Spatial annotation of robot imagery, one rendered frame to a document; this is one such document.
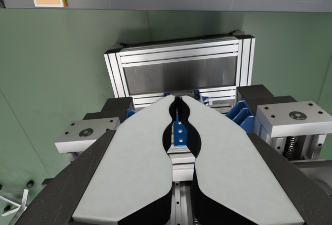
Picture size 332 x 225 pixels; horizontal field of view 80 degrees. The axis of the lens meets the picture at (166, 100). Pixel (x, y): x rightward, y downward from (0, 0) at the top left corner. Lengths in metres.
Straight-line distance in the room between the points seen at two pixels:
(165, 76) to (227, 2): 0.88
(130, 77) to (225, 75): 0.58
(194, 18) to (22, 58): 1.21
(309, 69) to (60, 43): 1.72
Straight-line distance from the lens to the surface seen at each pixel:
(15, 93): 1.93
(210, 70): 1.24
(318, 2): 0.48
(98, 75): 1.54
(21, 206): 2.78
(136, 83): 1.27
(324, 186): 0.59
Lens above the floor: 1.35
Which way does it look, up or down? 61 degrees down
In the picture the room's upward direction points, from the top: 178 degrees counter-clockwise
